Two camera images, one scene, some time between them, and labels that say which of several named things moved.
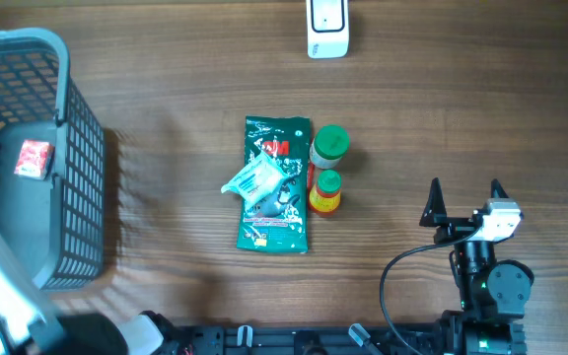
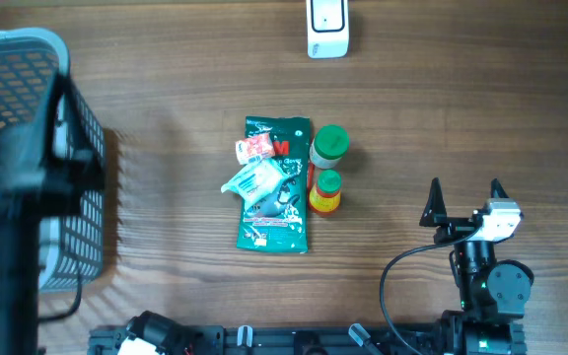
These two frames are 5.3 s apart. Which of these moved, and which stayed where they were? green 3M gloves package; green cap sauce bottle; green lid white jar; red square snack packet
Moved: red square snack packet
Stayed: green 3M gloves package; green lid white jar; green cap sauce bottle
